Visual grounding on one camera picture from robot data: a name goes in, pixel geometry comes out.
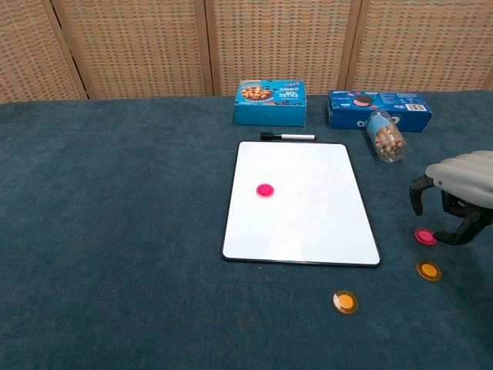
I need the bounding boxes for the dark blue Oreo box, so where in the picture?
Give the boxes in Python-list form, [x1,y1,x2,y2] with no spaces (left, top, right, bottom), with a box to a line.
[327,89,433,133]

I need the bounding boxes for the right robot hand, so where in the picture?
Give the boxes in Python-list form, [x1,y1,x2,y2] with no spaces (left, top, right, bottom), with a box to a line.
[409,150,493,246]

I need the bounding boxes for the yellow round magnet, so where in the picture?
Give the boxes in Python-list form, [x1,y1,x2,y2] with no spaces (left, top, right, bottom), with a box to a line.
[416,261,443,282]
[332,290,359,316]

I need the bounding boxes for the white magnetic whiteboard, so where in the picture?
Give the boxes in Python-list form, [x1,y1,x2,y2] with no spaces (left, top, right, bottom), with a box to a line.
[221,140,382,268]

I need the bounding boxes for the light blue cookie box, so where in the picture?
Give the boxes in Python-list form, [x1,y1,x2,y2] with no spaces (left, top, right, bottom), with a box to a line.
[233,79,308,128]

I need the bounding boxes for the whiteboard marker pen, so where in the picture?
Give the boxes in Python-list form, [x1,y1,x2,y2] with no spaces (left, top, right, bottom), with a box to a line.
[260,131,317,142]

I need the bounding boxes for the clear jar of wafer sticks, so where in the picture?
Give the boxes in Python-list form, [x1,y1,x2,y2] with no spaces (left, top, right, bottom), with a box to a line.
[364,109,407,164]

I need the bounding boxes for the blue table cloth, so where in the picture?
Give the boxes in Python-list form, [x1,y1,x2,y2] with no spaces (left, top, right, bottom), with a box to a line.
[0,90,493,370]

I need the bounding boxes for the woven folding screen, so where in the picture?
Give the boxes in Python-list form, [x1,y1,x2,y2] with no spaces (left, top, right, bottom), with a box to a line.
[0,0,493,105]

